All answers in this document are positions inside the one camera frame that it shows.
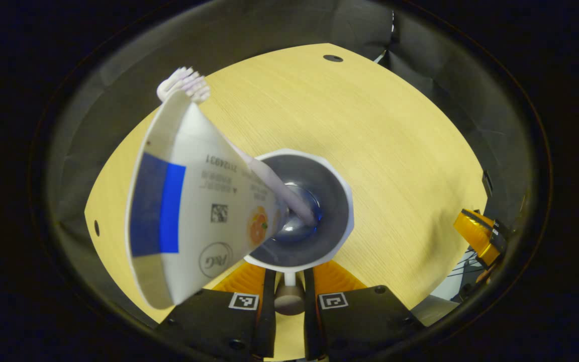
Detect pale pink toothbrush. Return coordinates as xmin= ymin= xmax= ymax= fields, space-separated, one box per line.
xmin=157 ymin=67 xmax=318 ymax=227

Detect white cup with wooden handle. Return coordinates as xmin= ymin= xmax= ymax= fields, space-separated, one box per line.
xmin=243 ymin=149 xmax=354 ymax=316

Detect white toothpaste tube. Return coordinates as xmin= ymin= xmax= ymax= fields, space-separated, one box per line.
xmin=125 ymin=90 xmax=290 ymax=310

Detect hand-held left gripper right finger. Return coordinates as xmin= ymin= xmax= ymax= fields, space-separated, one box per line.
xmin=304 ymin=260 xmax=425 ymax=360

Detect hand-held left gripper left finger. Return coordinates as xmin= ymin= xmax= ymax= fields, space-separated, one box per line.
xmin=156 ymin=261 xmax=276 ymax=358

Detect light wooden desktop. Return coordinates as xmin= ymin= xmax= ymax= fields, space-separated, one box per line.
xmin=84 ymin=43 xmax=488 ymax=360

